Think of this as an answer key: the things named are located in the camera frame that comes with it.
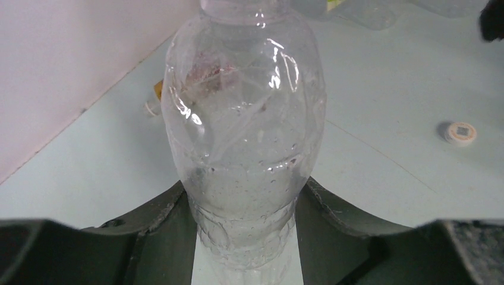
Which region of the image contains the orange red label bottle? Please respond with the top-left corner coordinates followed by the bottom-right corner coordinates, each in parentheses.
top-left (144, 80), bottom-right (163, 117)

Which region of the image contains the white bottle cap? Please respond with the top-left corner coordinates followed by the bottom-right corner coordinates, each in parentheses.
top-left (444, 122), bottom-right (477, 147)

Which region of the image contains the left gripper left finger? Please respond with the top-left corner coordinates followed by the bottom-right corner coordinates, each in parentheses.
top-left (1, 182), bottom-right (196, 284)

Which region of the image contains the clear bottle yellow label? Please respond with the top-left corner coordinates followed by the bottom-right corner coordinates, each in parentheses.
top-left (326, 0), bottom-right (345, 12)

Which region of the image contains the clear crushed plastic bottle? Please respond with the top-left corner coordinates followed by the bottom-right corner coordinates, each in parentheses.
top-left (340, 0), bottom-right (406, 31)

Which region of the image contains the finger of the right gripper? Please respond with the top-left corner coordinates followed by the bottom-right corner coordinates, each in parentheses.
top-left (479, 0), bottom-right (503, 42)

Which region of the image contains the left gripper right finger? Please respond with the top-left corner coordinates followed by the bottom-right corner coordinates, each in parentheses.
top-left (295, 178), bottom-right (503, 284)

